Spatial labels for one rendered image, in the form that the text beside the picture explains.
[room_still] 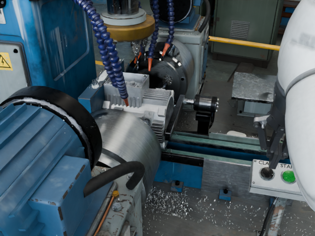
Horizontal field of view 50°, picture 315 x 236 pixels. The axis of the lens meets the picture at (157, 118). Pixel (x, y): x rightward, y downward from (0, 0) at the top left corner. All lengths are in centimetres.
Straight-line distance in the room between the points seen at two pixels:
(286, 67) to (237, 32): 362
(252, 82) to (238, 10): 246
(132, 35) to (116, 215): 51
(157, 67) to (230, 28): 290
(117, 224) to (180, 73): 78
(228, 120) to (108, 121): 81
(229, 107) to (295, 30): 120
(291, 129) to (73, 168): 28
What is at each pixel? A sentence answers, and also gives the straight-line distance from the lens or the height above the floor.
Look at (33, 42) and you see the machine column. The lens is 96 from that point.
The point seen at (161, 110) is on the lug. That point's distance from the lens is 102.
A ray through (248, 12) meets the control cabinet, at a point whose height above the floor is 62.
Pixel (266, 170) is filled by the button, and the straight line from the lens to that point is 86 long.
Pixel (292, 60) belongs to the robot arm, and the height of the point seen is 144.
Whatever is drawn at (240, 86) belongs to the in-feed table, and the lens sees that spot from 159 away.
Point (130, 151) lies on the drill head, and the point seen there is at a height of 114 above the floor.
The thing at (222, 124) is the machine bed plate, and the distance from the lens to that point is 151.
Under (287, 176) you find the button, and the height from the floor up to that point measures 107.
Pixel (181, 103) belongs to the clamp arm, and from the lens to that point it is 118.
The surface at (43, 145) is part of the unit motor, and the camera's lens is 49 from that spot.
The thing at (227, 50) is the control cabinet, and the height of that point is 16.
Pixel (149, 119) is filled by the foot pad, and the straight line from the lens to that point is 101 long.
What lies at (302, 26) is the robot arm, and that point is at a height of 148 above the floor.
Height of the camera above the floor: 161
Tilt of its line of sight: 32 degrees down
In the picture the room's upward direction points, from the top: straight up
